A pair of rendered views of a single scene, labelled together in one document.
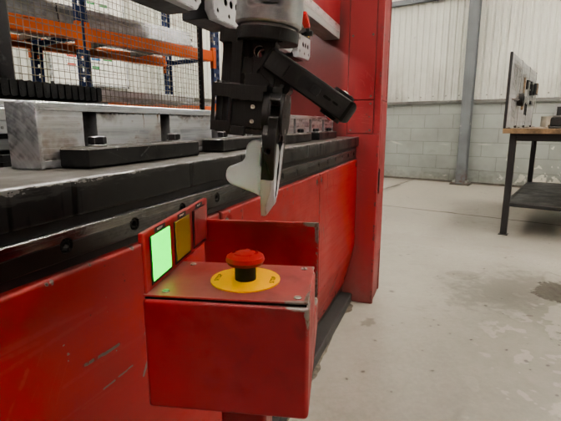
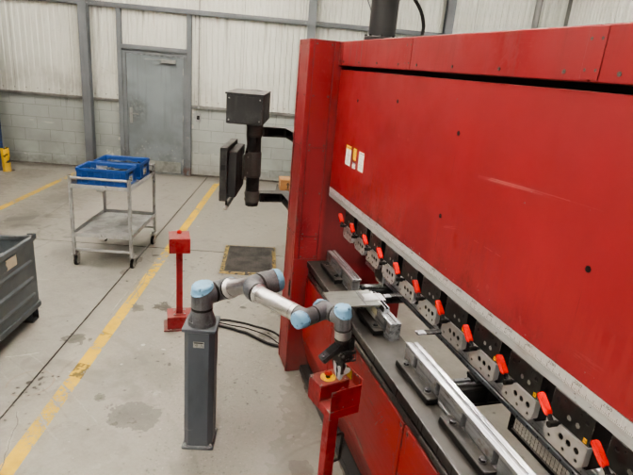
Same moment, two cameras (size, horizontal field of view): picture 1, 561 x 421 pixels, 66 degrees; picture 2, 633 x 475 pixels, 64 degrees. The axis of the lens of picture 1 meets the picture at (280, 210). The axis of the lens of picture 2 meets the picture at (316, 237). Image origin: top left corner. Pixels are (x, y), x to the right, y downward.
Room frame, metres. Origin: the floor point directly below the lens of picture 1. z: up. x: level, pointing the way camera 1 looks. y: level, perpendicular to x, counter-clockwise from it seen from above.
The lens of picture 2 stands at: (1.95, -1.33, 2.14)
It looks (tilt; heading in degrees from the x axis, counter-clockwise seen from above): 18 degrees down; 141
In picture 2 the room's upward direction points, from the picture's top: 5 degrees clockwise
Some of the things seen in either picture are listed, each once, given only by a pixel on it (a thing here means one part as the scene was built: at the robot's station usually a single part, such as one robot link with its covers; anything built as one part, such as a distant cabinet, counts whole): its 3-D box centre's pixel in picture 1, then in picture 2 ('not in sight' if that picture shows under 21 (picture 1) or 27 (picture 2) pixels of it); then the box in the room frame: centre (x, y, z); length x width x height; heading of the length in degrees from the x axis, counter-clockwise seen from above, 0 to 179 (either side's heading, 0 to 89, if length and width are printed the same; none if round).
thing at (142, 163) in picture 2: not in sight; (122, 167); (-3.72, 0.39, 0.92); 0.50 x 0.36 x 0.18; 54
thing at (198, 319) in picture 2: not in sight; (202, 314); (-0.33, -0.24, 0.82); 0.15 x 0.15 x 0.10
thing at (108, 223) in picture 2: not in sight; (116, 211); (-3.52, 0.24, 0.47); 0.90 x 0.66 x 0.95; 144
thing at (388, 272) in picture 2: not in sight; (397, 264); (0.38, 0.45, 1.26); 0.15 x 0.09 x 0.17; 159
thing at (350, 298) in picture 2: not in sight; (351, 299); (0.16, 0.38, 1.00); 0.26 x 0.18 x 0.01; 69
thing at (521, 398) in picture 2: not in sight; (531, 384); (1.31, 0.09, 1.26); 0.15 x 0.09 x 0.17; 159
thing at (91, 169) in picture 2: not in sight; (106, 174); (-3.39, 0.13, 0.92); 0.50 x 0.36 x 0.18; 54
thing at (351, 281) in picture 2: not in sight; (342, 270); (-0.30, 0.71, 0.92); 0.50 x 0.06 x 0.10; 159
